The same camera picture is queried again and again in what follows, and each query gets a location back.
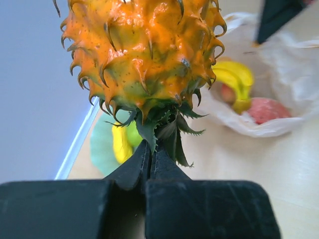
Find fake yellow lemon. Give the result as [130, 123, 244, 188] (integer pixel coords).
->
[112, 124, 133, 164]

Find fake peach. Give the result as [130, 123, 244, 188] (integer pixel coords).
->
[220, 84, 236, 104]

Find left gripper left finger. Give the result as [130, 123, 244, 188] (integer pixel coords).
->
[0, 141, 150, 239]

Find light green fruit plate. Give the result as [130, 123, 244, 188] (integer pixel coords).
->
[89, 113, 140, 176]

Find fake watermelon slice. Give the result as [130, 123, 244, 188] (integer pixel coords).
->
[248, 98, 292, 124]

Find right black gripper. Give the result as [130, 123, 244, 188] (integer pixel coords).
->
[256, 0, 312, 44]

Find fake pineapple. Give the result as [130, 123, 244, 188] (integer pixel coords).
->
[60, 0, 227, 167]

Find fake banana bunch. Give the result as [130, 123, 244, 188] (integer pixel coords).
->
[212, 61, 255, 115]

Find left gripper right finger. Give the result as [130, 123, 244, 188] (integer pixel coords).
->
[145, 146, 281, 239]

